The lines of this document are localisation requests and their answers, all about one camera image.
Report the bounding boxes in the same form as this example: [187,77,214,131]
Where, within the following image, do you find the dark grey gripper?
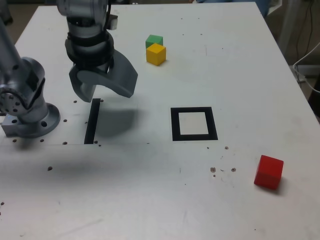
[69,48,139,103]

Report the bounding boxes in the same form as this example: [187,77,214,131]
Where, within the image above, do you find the yellow cube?
[145,42,167,67]

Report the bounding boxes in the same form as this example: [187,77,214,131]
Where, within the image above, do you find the green cube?
[145,34,164,50]

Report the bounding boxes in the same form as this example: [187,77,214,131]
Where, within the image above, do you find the red cube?
[253,154,285,190]

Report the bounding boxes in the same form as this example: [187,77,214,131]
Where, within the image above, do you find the black tape square outline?
[170,106,219,142]

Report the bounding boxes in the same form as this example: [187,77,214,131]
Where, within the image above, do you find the black tape strip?
[83,98,101,145]

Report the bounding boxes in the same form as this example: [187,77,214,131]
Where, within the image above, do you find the grey camera box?
[109,14,119,30]

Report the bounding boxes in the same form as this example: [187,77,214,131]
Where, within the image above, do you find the black camera cable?
[101,0,113,38]

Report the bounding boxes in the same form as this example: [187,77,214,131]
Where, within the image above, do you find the white cable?
[291,41,320,95]

